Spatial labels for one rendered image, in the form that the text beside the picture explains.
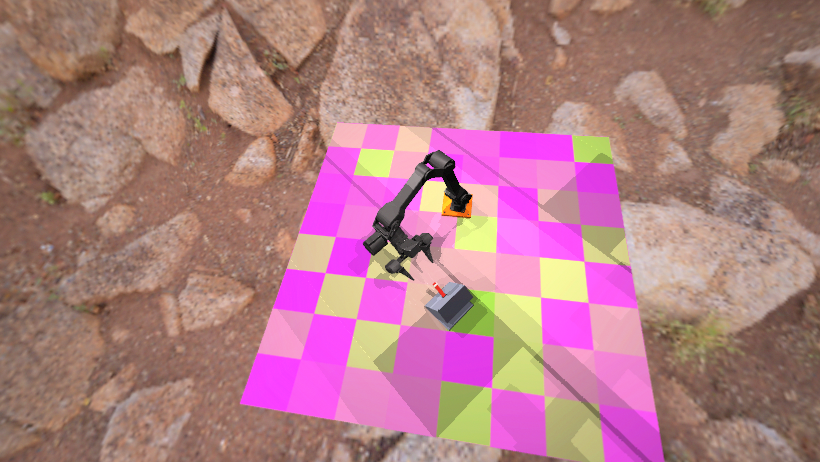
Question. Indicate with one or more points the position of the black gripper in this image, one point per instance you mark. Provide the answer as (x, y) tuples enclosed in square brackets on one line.
[(394, 266)]

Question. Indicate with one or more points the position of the dark red peg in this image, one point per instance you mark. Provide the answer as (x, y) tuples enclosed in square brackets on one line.
[(438, 289)]

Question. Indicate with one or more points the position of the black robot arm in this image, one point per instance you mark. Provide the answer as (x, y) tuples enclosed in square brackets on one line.
[(393, 212)]

